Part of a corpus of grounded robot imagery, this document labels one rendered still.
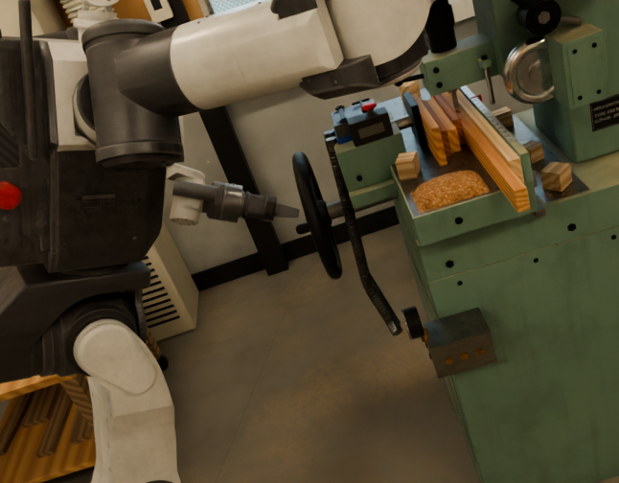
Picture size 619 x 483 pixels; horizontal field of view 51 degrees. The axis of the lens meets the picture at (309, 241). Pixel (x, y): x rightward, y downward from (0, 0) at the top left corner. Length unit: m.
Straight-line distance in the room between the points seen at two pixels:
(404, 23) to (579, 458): 1.29
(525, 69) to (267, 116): 1.56
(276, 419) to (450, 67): 1.31
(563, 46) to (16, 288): 0.92
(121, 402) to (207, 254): 1.89
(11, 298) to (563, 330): 1.04
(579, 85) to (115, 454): 0.98
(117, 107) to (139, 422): 0.56
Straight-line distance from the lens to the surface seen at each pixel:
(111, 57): 0.74
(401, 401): 2.08
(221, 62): 0.66
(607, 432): 1.71
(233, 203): 1.49
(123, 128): 0.72
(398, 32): 0.64
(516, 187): 1.07
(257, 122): 2.66
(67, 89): 0.85
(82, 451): 2.21
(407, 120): 1.37
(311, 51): 0.62
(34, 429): 2.43
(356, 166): 1.32
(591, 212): 1.32
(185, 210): 1.49
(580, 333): 1.48
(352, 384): 2.19
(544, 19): 1.21
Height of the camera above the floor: 1.46
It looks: 29 degrees down
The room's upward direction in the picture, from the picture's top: 21 degrees counter-clockwise
